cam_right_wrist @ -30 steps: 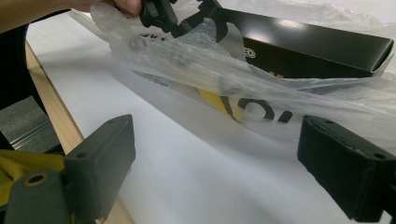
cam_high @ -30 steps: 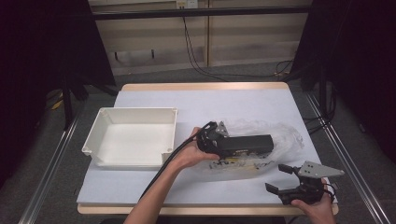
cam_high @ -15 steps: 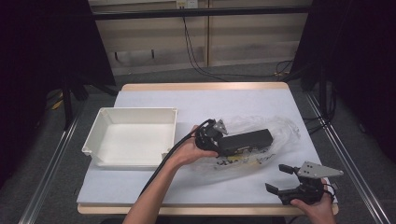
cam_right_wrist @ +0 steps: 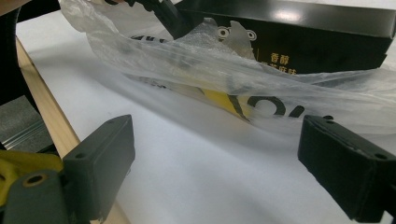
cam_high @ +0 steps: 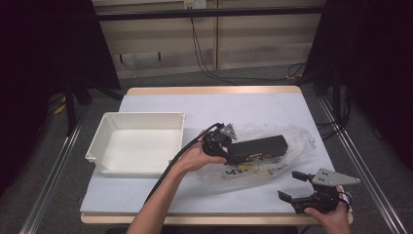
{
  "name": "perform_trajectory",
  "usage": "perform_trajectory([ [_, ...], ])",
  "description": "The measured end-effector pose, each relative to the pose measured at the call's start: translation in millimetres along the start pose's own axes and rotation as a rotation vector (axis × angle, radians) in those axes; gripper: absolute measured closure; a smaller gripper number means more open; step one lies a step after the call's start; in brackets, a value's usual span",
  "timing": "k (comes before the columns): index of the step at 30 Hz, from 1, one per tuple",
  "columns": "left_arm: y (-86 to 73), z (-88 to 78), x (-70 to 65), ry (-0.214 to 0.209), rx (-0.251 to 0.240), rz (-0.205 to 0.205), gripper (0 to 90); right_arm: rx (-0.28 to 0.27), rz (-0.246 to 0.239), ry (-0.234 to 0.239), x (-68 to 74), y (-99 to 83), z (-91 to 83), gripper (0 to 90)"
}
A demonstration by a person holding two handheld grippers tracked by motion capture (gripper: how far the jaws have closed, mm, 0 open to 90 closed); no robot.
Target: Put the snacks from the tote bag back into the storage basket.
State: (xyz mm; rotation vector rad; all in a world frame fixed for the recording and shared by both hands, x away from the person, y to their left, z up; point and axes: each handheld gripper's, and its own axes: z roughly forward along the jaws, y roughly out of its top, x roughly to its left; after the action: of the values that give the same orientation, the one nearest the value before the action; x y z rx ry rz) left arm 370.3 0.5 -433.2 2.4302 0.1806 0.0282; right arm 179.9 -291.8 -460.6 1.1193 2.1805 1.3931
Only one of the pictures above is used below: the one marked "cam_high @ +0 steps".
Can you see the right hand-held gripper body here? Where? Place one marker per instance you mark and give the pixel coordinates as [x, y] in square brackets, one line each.
[324, 198]

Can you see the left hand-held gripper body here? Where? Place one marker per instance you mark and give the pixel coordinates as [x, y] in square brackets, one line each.
[212, 143]

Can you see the long black box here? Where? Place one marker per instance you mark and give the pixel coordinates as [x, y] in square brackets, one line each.
[259, 148]

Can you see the clear plastic bag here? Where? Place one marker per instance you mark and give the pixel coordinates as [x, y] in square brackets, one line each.
[298, 143]

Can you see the person's left hand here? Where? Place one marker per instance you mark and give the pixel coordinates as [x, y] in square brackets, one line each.
[195, 159]

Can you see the person's right hand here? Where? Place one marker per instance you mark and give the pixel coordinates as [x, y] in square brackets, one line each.
[334, 222]

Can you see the flat yellow item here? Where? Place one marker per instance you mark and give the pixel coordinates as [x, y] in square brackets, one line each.
[248, 168]

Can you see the pale blue table mat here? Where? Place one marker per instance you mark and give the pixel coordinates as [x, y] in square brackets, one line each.
[227, 109]

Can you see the white plastic box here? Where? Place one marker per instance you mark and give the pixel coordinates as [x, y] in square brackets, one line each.
[139, 146]

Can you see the pale wooden cabinet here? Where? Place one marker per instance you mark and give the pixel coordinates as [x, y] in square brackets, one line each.
[259, 42]

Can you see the black horizontal bar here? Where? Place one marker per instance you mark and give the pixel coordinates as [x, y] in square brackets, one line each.
[207, 13]

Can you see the dark curtain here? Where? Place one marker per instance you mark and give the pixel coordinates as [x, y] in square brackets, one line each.
[380, 65]
[39, 65]

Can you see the black stand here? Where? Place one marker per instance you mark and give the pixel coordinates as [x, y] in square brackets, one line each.
[69, 107]

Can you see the small yellow floor item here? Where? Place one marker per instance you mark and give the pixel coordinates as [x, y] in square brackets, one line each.
[59, 109]

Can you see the metal floor rail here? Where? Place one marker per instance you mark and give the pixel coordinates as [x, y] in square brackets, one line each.
[367, 156]
[52, 175]

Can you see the white wall socket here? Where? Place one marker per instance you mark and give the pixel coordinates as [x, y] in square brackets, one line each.
[195, 4]

